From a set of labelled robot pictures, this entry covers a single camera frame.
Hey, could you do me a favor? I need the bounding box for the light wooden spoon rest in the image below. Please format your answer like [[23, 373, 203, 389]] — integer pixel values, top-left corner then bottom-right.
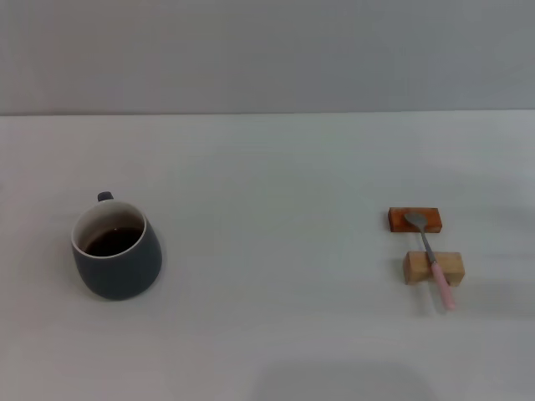
[[402, 251, 466, 287]]

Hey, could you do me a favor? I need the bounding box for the pink handled metal spoon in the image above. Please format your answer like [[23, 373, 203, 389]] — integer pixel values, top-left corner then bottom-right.
[[403, 211, 458, 312]]

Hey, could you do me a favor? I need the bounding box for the reddish brown wooden block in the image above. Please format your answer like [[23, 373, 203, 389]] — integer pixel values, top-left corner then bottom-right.
[[387, 206, 443, 235]]

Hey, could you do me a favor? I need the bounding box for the dark grey ceramic coffee cup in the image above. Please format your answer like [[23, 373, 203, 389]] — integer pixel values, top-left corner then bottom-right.
[[69, 190, 163, 301]]

